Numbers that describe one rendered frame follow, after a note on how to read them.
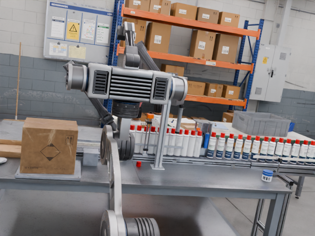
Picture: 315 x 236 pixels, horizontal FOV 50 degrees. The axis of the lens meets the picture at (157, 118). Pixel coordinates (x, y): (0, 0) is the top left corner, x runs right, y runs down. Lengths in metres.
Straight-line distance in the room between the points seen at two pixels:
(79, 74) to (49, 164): 0.66
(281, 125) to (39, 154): 3.16
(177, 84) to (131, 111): 0.27
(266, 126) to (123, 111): 2.89
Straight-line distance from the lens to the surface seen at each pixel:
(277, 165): 2.88
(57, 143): 2.00
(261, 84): 7.58
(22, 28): 6.64
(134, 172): 2.25
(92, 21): 6.53
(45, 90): 6.69
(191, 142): 2.54
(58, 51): 6.49
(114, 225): 1.29
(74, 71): 1.58
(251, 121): 4.14
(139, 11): 5.95
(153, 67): 1.99
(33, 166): 2.04
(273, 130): 4.37
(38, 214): 2.95
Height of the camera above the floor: 1.63
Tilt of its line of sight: 11 degrees down
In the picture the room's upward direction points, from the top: 8 degrees clockwise
